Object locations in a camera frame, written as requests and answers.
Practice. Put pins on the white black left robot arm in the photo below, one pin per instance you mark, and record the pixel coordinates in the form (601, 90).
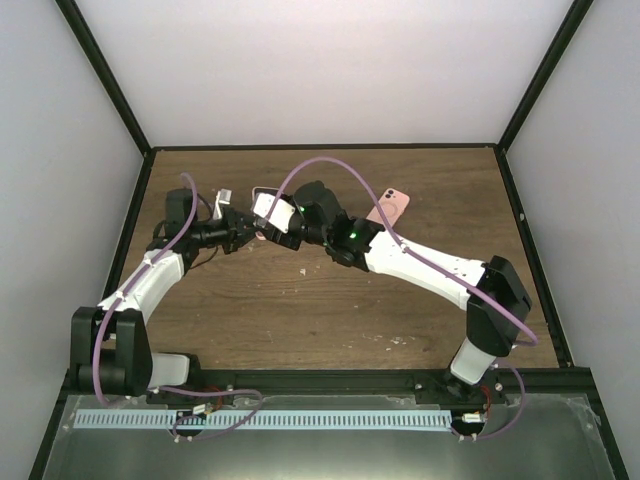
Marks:
(110, 351)

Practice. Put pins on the plain pink phone case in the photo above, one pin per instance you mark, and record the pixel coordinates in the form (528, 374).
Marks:
(257, 192)

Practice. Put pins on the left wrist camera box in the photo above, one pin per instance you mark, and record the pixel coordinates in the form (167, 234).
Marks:
(222, 199)

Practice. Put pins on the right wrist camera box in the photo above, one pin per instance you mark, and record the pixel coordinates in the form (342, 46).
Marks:
(279, 212)

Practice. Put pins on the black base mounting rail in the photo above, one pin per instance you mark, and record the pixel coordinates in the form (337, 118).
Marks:
(427, 386)

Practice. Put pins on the pink ring-stand phone case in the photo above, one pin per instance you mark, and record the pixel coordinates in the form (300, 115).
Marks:
(393, 203)

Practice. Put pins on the light blue slotted strip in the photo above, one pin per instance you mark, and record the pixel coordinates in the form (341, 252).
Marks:
(402, 420)

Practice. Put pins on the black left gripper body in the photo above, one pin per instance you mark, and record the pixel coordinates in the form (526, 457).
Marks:
(233, 234)

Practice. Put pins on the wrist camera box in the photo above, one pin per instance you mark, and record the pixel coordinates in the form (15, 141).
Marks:
(279, 212)
(222, 199)

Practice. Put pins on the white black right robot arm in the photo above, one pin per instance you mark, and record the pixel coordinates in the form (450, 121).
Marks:
(491, 294)

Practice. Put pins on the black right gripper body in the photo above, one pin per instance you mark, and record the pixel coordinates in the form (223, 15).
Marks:
(274, 236)

